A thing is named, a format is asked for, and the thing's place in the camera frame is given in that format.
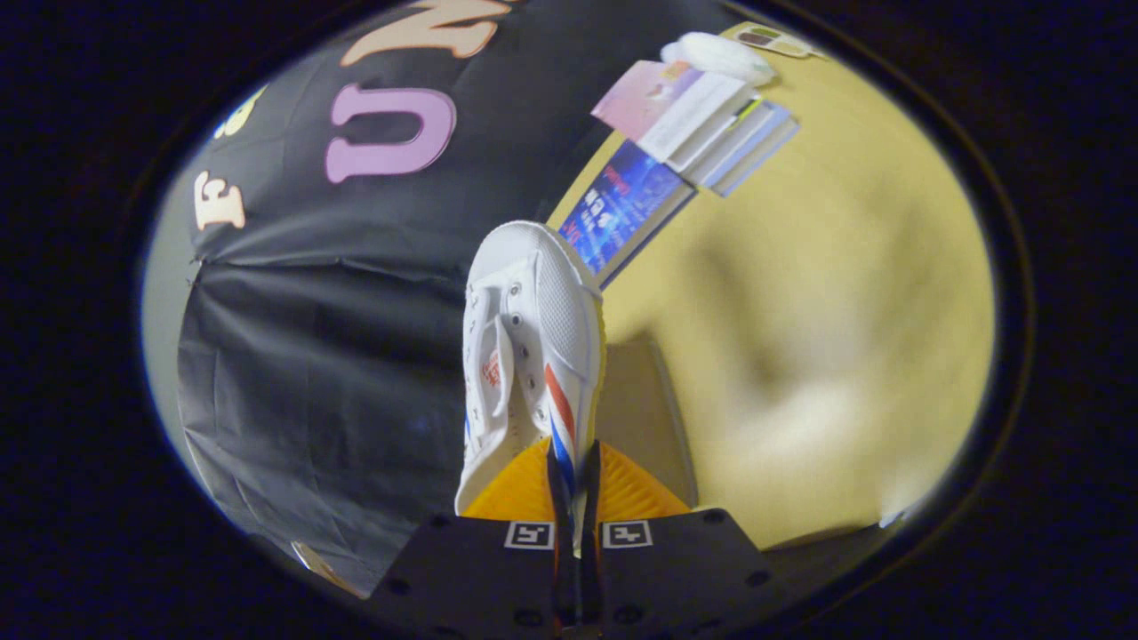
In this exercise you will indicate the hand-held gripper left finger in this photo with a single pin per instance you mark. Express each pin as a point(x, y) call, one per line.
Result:
point(560, 569)

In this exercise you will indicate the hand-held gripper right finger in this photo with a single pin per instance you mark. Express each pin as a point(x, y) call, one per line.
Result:
point(590, 569)

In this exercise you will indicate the pale blue book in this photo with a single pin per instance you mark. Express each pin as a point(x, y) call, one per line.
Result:
point(756, 147)

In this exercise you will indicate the dark blue book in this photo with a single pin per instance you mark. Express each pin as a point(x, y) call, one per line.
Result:
point(622, 200)

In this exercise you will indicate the brown cardboard piece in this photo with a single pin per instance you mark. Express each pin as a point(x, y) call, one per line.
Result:
point(324, 569)

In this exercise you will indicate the white crumpled cloth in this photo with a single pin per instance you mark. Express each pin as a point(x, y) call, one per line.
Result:
point(716, 55)

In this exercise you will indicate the pink cover book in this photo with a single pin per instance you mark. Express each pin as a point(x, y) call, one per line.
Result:
point(640, 102)

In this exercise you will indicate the small colour palette case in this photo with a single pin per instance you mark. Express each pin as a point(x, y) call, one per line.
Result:
point(773, 40)

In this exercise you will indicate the white striped canvas shoe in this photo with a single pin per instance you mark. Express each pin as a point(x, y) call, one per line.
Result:
point(542, 293)

